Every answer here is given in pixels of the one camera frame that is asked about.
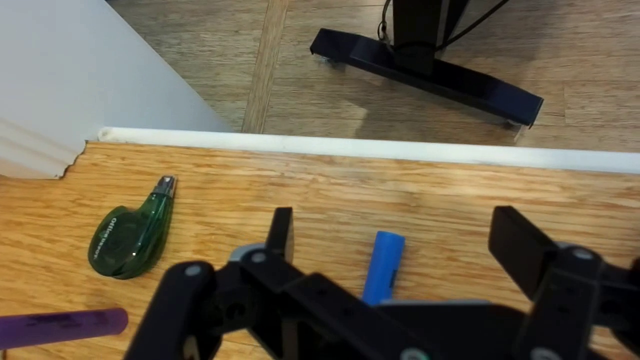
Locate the purple pen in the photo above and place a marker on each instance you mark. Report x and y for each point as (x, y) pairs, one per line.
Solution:
(61, 326)

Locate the black stand base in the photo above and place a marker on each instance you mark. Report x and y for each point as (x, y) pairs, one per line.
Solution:
(426, 60)

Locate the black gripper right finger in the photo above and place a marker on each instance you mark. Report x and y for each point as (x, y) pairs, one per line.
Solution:
(573, 301)

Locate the blue marker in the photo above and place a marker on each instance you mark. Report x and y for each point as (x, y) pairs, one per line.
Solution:
(384, 267)

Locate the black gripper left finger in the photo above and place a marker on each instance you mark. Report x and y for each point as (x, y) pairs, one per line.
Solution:
(220, 306)

